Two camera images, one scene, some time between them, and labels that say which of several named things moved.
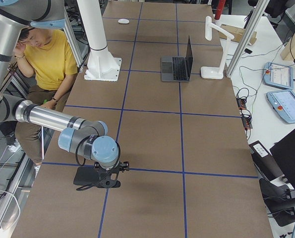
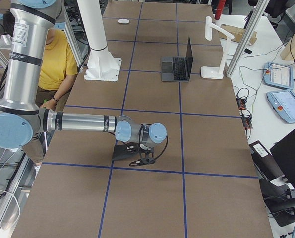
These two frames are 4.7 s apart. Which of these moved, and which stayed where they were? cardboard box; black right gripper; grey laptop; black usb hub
Moved: black right gripper
Stayed: grey laptop; cardboard box; black usb hub
